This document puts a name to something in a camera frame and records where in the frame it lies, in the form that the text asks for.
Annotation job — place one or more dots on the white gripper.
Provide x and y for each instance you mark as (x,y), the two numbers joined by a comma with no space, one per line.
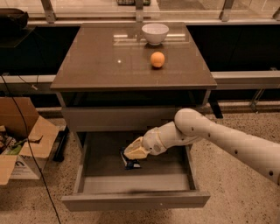
(150,142)

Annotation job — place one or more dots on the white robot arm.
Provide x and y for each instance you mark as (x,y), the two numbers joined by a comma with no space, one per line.
(189,126)

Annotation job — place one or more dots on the open grey middle drawer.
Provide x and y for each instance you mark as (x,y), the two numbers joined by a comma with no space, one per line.
(103,183)

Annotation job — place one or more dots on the closed grey top drawer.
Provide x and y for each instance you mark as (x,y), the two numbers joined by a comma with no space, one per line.
(117,118)

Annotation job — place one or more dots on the grey drawer cabinet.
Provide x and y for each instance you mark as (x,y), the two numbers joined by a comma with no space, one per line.
(109,65)

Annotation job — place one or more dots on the orange fruit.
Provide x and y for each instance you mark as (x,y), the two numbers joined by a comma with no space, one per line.
(157,59)

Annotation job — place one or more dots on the open cardboard box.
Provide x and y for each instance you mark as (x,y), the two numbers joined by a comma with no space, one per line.
(27,140)

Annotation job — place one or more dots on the white ceramic bowl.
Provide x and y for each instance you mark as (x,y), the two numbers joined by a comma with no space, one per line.
(155,33)

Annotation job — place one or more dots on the black object on shelf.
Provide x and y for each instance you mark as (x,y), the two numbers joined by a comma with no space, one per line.
(12,18)

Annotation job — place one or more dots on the grey window rail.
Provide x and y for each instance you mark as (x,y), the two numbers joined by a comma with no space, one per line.
(247,80)

